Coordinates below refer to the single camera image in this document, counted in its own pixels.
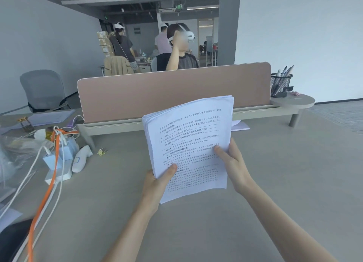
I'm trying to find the white charger box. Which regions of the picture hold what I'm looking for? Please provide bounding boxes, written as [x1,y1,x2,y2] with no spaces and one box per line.
[43,143,80,185]

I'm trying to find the white cable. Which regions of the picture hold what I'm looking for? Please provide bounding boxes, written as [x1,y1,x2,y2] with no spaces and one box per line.
[0,116,85,220]

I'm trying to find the person's right hand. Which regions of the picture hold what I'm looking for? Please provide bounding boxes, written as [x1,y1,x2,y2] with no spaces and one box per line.
[214,138,253,196]

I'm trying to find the gold-capped glass bottle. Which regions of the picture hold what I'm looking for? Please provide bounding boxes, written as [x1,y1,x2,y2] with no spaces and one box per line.
[17,117,35,133]

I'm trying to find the pink desk divider panel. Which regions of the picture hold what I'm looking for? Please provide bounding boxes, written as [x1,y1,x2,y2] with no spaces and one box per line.
[77,62,272,124]

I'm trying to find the person's right forearm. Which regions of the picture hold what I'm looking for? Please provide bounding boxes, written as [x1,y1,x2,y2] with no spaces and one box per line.
[235,176,339,262]

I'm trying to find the orange cable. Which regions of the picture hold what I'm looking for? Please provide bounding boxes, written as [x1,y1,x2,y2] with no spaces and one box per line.
[26,130,80,262]

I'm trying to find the person's left hand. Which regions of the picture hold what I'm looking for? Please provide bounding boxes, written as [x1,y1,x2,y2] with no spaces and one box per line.
[141,164,178,214]

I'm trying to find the white pens in holder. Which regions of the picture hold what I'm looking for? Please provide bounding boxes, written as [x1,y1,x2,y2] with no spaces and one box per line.
[272,65,295,96]

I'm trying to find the grey office chair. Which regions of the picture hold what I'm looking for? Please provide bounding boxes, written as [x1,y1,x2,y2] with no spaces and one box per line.
[0,69,72,115]

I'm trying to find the white headset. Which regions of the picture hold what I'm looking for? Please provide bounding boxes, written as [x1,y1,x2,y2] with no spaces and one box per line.
[168,24,196,45]

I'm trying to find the stack of cardboard boxes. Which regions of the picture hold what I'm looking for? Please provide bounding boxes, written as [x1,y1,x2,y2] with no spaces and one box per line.
[97,31,115,58]

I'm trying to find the white paper sheet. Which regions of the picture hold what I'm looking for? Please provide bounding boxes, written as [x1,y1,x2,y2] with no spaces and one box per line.
[9,109,76,129]

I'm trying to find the person's left forearm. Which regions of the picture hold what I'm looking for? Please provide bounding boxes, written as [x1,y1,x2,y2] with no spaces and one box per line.
[102,204,160,262]

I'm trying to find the white handheld controller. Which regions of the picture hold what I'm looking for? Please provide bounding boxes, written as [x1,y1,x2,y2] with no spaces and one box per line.
[71,145,93,173]

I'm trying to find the beige jacket on chair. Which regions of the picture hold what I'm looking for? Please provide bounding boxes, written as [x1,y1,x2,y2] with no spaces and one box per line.
[104,56,134,76]

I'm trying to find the stack of printed white papers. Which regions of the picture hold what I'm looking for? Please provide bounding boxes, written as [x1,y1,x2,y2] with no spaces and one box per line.
[142,95,235,205]

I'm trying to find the black mesh pen holder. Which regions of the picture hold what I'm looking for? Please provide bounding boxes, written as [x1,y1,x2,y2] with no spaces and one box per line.
[270,73,294,98]

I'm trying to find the black tablet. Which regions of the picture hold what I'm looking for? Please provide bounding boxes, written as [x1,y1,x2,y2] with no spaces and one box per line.
[0,219,33,262]

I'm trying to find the grey divider base shelf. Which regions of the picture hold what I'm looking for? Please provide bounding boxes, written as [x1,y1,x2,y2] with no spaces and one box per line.
[77,93,316,152]

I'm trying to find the clear plastic bag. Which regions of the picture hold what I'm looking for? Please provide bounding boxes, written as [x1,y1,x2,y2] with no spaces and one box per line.
[0,135,54,186]

